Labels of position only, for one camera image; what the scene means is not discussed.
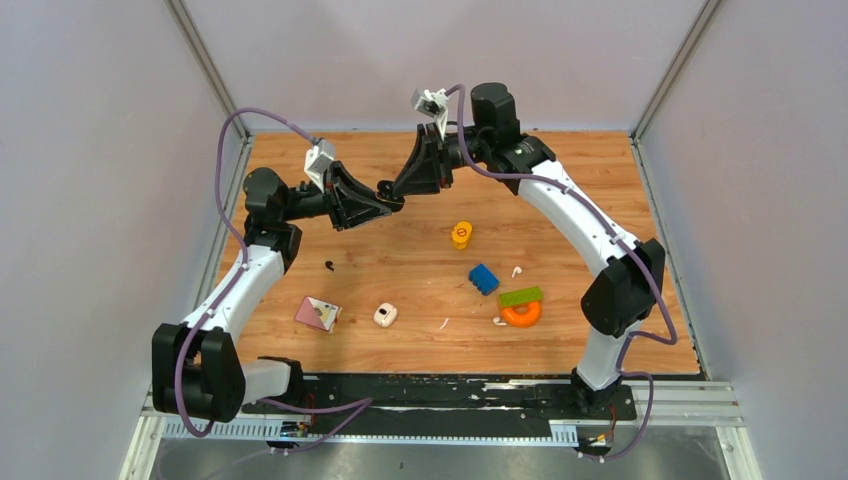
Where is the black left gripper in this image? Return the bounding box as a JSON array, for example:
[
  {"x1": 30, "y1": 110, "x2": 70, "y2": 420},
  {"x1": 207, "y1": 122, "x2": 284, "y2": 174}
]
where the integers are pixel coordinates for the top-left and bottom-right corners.
[{"x1": 281, "y1": 161, "x2": 392, "y2": 232}]

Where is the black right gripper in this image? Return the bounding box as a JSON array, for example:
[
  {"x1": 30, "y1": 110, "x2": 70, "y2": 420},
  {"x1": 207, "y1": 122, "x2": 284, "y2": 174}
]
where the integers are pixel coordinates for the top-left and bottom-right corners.
[{"x1": 392, "y1": 122, "x2": 492, "y2": 195}]

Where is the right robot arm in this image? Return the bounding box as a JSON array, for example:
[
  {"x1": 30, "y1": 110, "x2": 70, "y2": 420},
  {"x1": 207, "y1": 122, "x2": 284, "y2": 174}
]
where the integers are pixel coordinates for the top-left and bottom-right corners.
[{"x1": 377, "y1": 82, "x2": 665, "y2": 418}]

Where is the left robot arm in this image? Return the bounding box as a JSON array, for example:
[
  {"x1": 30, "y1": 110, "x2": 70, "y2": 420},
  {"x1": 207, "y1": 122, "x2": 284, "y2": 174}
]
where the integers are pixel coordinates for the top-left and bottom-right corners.
[{"x1": 152, "y1": 161, "x2": 404, "y2": 423}]

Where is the white earbud charging case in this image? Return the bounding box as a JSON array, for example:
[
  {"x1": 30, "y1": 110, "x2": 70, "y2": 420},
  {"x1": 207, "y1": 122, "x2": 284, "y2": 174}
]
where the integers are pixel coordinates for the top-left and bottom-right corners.
[{"x1": 373, "y1": 303, "x2": 398, "y2": 328}]

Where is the yellow toy sign block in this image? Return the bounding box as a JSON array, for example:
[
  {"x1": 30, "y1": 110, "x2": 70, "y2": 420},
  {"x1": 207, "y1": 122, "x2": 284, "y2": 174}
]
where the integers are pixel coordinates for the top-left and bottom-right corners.
[{"x1": 451, "y1": 221, "x2": 473, "y2": 250}]

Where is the blue toy building block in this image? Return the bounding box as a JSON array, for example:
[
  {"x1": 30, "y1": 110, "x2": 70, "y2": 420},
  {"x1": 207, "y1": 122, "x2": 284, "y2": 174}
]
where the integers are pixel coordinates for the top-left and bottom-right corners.
[{"x1": 468, "y1": 263, "x2": 500, "y2": 296}]

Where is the pink patterned card box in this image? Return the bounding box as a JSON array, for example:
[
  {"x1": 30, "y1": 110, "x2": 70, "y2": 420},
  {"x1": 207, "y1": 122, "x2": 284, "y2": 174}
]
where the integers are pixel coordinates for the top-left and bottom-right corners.
[{"x1": 294, "y1": 296, "x2": 342, "y2": 333}]

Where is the green toy building plate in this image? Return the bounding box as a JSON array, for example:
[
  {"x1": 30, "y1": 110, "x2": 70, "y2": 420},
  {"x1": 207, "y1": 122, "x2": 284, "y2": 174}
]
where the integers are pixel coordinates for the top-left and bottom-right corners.
[{"x1": 498, "y1": 286, "x2": 544, "y2": 309}]

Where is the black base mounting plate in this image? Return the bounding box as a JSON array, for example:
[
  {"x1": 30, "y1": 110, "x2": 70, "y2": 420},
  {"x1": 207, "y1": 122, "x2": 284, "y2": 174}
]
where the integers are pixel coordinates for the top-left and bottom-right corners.
[{"x1": 279, "y1": 373, "x2": 637, "y2": 438}]

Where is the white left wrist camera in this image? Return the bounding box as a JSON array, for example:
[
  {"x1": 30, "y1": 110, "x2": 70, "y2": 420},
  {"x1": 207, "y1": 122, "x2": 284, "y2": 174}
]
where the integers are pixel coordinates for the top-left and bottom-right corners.
[{"x1": 303, "y1": 138, "x2": 336, "y2": 192}]

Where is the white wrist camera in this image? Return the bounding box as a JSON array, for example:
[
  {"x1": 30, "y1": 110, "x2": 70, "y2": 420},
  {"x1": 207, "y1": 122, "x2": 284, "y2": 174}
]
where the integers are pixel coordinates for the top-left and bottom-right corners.
[
  {"x1": 303, "y1": 138, "x2": 336, "y2": 192},
  {"x1": 411, "y1": 89, "x2": 449, "y2": 139}
]

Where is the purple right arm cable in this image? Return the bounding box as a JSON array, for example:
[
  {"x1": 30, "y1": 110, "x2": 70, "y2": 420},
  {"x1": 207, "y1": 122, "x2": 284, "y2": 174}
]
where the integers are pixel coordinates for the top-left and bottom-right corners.
[{"x1": 443, "y1": 84, "x2": 680, "y2": 463}]

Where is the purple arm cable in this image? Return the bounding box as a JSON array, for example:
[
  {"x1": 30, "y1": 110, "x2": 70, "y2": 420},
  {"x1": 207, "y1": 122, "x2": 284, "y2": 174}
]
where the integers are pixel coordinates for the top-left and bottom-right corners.
[
  {"x1": 443, "y1": 84, "x2": 680, "y2": 463},
  {"x1": 173, "y1": 107, "x2": 376, "y2": 455}
]

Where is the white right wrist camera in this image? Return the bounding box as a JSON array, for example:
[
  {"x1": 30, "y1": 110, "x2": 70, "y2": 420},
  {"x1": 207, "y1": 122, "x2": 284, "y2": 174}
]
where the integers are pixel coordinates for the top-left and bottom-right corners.
[{"x1": 411, "y1": 89, "x2": 449, "y2": 139}]

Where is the orange toy ring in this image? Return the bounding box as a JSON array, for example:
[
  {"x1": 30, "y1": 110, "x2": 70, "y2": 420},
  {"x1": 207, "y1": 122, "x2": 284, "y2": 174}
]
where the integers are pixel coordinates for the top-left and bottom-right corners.
[{"x1": 500, "y1": 301, "x2": 543, "y2": 329}]

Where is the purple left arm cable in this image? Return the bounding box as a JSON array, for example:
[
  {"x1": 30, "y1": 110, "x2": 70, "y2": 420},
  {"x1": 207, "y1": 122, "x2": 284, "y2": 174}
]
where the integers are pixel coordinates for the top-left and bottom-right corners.
[{"x1": 173, "y1": 107, "x2": 376, "y2": 455}]

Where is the white slotted cable duct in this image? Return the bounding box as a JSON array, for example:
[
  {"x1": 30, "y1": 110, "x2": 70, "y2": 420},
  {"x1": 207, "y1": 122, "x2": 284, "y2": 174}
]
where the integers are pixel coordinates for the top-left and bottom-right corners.
[{"x1": 162, "y1": 418, "x2": 580, "y2": 448}]

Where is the aluminium frame rail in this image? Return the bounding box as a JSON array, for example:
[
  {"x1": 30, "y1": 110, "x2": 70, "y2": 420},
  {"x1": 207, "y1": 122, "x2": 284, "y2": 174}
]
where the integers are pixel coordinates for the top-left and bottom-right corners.
[{"x1": 140, "y1": 372, "x2": 745, "y2": 429}]

